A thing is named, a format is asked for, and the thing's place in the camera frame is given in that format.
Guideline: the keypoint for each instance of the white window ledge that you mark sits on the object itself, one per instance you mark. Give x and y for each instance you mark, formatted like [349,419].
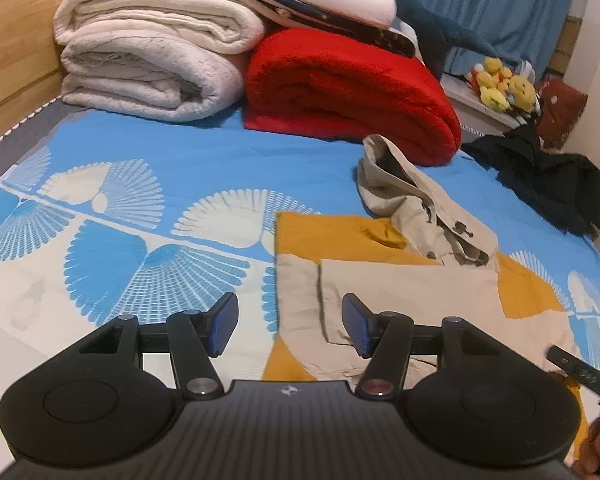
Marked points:
[475,110]

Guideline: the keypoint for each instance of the wooden headboard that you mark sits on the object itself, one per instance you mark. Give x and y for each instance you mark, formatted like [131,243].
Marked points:
[20,45]

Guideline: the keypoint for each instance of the beige and mustard hooded jacket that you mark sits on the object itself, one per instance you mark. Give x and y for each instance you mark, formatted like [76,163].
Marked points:
[430,300]

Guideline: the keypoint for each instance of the black clothes pile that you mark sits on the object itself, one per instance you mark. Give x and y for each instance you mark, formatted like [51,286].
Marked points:
[545,175]

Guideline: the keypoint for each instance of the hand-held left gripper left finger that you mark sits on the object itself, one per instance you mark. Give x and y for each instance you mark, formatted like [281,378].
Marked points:
[224,325]

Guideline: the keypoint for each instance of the yellow plush toy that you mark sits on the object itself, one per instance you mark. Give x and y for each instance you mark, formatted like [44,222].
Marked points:
[522,94]
[492,82]

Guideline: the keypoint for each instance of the red fleece blanket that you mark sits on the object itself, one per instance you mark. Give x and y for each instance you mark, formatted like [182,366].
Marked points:
[345,90]

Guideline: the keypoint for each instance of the cream folded quilt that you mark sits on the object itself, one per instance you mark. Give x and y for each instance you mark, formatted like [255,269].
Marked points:
[150,15]

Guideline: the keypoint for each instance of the dark red bag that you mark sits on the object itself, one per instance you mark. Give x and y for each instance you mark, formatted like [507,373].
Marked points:
[562,110]

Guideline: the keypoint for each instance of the blue and white printed bedsheet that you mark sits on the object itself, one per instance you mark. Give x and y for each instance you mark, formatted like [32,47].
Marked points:
[130,170]

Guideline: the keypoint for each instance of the dark teal shark plush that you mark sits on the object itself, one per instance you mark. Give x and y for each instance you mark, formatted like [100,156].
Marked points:
[430,25]

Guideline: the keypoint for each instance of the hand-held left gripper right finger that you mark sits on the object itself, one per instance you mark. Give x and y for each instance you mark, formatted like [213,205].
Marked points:
[356,325]

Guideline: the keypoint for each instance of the grey mattress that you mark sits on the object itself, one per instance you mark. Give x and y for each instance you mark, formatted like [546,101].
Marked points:
[25,135]

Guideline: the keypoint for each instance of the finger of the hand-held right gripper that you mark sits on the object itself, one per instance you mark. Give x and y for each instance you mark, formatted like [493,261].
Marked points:
[582,372]

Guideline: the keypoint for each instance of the blue curtain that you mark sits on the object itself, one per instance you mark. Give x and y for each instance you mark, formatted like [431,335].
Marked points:
[505,5]

